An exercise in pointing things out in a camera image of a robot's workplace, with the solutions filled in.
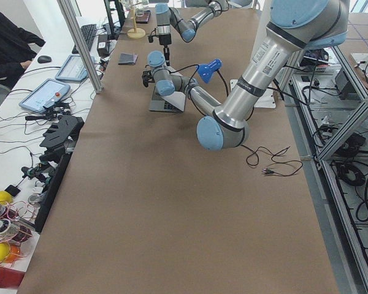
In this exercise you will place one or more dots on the small black box device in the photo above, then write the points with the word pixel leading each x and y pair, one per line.
pixel 103 46

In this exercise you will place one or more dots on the aluminium frame post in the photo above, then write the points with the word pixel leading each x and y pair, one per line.
pixel 69 16

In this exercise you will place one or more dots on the black computer mouse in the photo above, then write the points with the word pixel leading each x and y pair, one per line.
pixel 43 59

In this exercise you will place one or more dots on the blue desk lamp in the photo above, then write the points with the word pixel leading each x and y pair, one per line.
pixel 206 71

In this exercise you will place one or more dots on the teach pendant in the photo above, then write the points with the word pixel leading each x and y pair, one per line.
pixel 73 70
pixel 45 96

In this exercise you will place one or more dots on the bottle rack with bottles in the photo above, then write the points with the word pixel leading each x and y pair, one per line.
pixel 18 229

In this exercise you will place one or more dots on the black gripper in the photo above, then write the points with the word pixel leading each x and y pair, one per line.
pixel 164 40
pixel 146 78

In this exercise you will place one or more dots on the grey laptop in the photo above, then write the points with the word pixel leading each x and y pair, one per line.
pixel 167 102

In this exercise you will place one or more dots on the black keyboard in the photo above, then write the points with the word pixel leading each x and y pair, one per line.
pixel 89 32

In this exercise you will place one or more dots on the yellow lemon upper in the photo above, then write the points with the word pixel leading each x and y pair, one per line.
pixel 5 197

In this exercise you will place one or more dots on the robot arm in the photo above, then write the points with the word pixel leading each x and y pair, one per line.
pixel 169 17
pixel 292 26

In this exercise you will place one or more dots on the red cup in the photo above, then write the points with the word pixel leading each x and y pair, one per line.
pixel 10 278

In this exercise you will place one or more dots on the black tool holder rack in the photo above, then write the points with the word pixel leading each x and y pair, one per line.
pixel 57 134

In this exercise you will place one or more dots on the folded grey cloth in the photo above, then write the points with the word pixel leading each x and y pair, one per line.
pixel 127 59

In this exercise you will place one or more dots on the wooden mug tree stand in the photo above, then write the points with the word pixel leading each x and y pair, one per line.
pixel 135 32

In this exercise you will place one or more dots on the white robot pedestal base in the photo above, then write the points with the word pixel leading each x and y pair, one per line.
pixel 252 85

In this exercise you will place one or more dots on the lower teach pendant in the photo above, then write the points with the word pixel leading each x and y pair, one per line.
pixel 45 96

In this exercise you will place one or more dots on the person in black clothes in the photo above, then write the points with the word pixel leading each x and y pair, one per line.
pixel 15 53

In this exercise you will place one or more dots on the upper teach pendant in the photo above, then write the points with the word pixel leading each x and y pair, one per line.
pixel 73 70

